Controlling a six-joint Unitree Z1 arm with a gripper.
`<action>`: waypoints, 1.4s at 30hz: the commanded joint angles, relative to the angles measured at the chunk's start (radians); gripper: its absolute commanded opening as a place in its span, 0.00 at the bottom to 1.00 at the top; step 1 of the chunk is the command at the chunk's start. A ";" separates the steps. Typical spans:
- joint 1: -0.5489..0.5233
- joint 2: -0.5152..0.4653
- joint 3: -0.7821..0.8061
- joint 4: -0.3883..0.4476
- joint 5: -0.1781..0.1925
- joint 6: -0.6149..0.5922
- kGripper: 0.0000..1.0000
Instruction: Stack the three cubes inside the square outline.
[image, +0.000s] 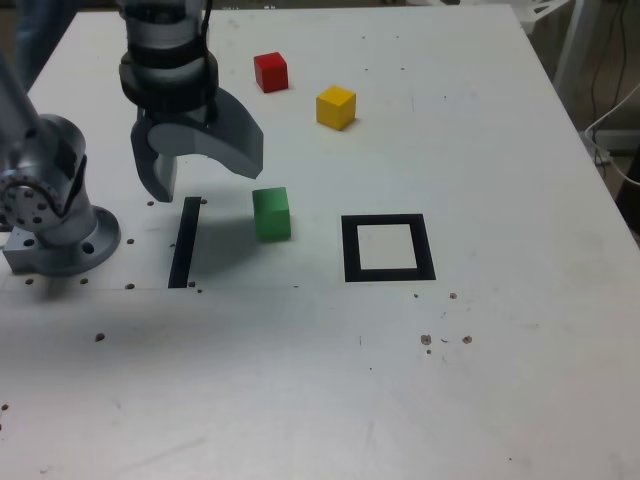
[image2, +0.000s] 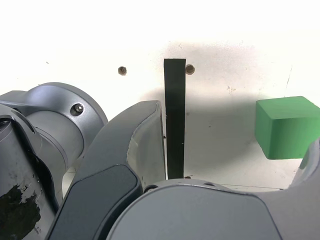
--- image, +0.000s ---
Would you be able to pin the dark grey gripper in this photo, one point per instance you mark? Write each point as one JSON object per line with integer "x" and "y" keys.
{"x": 175, "y": 116}

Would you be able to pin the green cube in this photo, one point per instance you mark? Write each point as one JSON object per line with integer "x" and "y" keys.
{"x": 272, "y": 217}

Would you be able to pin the red cube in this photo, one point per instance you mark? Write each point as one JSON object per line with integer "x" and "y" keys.
{"x": 270, "y": 74}

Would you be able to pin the yellow cube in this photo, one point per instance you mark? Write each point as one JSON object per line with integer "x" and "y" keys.
{"x": 334, "y": 109}

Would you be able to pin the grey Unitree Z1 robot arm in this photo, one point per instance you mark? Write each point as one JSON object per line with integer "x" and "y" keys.
{"x": 50, "y": 150}

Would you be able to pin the black tape square outline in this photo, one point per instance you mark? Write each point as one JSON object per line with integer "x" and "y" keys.
{"x": 350, "y": 250}

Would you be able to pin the black tape strip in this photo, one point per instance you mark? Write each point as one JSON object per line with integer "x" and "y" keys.
{"x": 184, "y": 245}

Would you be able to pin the white chair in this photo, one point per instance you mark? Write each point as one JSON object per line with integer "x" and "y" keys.
{"x": 565, "y": 30}

